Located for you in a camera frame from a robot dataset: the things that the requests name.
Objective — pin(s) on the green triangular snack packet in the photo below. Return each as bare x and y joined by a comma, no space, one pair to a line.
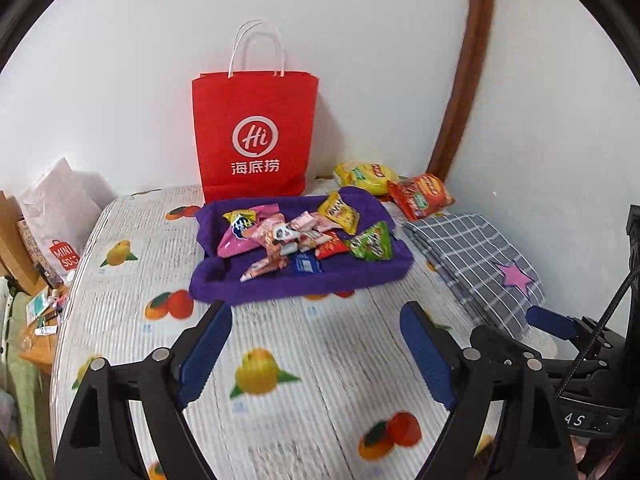
372,245

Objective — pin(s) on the person's right hand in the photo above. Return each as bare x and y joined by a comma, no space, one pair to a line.
605,457

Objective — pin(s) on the yellow chips bag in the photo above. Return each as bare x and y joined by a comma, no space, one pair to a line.
365,177

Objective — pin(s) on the purple cloth tray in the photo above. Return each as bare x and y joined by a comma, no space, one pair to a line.
310,285

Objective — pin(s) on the brown wooden door frame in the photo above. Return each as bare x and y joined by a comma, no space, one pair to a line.
467,60

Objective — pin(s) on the grey checked cloth pink star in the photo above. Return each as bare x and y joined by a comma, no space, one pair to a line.
470,270

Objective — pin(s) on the pink yellow snack packet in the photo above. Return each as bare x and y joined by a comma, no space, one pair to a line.
240,232

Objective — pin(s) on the blue snack packet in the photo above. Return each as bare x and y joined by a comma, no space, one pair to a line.
306,263

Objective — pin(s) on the fruit print tablecloth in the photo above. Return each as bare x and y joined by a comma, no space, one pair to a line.
320,340

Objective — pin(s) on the long pink stick packet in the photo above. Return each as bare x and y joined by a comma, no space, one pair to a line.
262,267

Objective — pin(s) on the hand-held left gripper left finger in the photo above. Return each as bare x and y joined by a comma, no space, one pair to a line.
202,355

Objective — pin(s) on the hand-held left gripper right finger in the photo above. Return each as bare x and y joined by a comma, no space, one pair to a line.
427,355

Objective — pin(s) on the pink white snack packet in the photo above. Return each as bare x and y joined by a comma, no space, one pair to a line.
312,222

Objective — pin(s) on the white plastic bag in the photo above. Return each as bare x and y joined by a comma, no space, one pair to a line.
60,210

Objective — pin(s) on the wooden side table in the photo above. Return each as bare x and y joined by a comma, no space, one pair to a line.
42,345

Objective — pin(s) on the white red snack packet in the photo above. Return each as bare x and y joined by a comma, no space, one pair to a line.
280,237

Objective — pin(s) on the small pink snack packet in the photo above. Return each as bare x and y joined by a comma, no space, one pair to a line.
320,240

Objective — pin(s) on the light green cloth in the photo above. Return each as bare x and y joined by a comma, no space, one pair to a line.
20,400

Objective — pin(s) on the orange chips bag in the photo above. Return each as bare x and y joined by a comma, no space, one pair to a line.
422,195

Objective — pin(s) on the red paper bag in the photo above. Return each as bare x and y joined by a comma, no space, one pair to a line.
255,125

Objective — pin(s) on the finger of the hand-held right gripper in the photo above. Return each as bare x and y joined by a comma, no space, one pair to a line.
550,321
500,339

